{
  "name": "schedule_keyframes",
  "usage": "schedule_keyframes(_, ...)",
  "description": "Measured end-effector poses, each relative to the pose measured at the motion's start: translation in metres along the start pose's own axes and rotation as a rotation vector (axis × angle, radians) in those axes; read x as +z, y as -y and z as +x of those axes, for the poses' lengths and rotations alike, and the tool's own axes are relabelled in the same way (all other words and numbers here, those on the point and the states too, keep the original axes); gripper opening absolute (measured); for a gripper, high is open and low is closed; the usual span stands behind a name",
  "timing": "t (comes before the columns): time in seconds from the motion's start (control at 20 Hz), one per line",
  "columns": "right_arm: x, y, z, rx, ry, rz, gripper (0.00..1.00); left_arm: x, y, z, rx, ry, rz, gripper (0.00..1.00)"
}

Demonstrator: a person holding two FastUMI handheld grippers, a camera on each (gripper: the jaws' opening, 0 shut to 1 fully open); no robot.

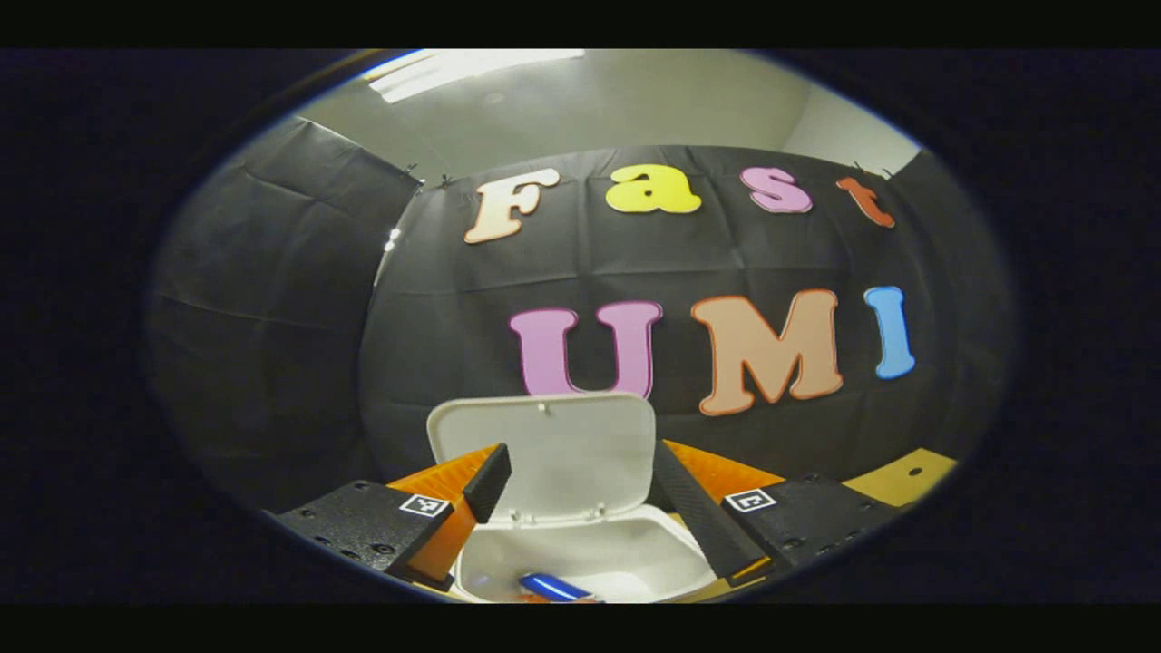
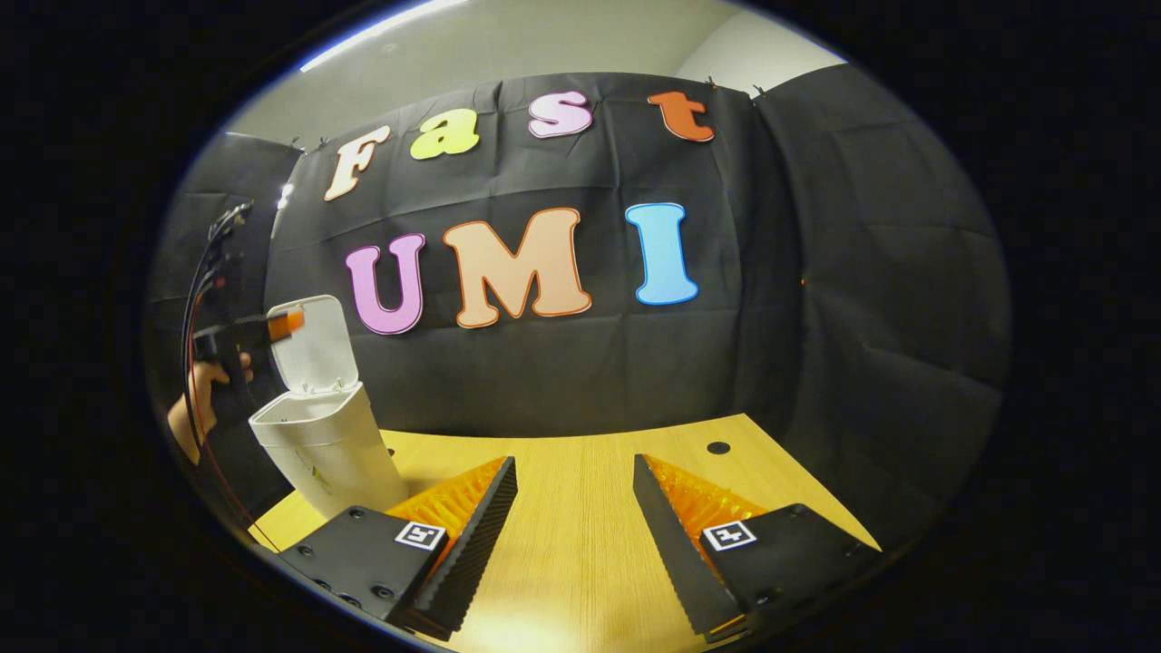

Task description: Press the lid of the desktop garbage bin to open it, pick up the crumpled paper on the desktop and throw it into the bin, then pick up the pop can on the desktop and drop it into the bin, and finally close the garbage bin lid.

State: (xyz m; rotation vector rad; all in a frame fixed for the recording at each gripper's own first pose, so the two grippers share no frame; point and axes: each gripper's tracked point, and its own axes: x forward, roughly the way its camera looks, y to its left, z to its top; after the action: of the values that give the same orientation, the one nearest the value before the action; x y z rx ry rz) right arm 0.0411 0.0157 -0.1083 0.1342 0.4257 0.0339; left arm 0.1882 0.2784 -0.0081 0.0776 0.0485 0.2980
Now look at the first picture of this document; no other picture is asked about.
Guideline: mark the black backdrop cloth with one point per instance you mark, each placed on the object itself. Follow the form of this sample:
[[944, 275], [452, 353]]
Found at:
[[453, 317]]

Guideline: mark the white desktop garbage bin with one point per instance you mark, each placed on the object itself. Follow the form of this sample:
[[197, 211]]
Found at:
[[571, 453]]

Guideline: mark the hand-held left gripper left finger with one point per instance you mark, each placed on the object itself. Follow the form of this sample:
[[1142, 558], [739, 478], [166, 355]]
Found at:
[[487, 481]]

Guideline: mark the wooden desktop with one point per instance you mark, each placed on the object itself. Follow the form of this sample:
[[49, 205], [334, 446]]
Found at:
[[893, 485]]

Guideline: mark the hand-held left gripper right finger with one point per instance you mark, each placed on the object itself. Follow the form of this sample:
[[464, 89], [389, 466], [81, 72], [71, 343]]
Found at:
[[703, 517]]

